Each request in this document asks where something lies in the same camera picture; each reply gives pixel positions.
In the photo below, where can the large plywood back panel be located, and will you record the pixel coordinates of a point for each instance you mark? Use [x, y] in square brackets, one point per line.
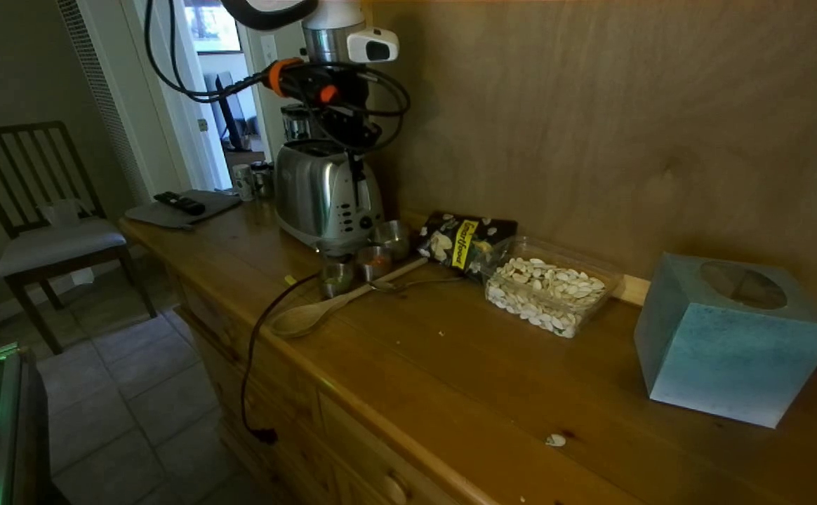
[613, 121]

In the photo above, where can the silver two-slot toaster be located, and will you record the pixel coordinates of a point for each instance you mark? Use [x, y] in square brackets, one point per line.
[322, 196]

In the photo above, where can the wooden dresser with drawers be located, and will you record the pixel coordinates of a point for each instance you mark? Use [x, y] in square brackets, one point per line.
[444, 393]

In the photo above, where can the black remote control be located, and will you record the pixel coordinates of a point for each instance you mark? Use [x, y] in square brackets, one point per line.
[180, 203]

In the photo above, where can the blue cube box with hole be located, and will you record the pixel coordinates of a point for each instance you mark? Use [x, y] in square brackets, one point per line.
[725, 351]

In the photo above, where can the dark wooden chair grey seat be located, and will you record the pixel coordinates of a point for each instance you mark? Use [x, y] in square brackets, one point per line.
[43, 245]

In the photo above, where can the wooden spoon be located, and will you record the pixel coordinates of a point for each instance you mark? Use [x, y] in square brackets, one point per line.
[308, 316]

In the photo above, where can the black bag with yellow label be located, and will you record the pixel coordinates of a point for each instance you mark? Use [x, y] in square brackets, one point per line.
[464, 241]

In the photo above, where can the small glass jar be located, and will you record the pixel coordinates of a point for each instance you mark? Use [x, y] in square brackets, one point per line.
[340, 278]
[377, 261]
[395, 240]

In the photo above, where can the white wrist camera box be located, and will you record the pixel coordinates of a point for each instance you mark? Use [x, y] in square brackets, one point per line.
[371, 45]

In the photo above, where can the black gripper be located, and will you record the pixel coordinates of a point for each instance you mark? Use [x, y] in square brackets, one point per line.
[338, 94]

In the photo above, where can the small white crumb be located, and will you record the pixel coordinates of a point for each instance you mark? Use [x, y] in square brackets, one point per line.
[557, 439]

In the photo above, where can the upright metal tin can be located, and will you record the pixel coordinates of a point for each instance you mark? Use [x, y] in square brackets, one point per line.
[260, 177]

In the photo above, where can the clear container of white pieces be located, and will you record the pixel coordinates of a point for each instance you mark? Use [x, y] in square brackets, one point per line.
[547, 292]

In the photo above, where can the metal robot stand frame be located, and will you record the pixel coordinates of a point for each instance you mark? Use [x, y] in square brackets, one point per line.
[1, 411]

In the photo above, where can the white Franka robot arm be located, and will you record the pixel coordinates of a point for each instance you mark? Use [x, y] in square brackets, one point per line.
[332, 22]

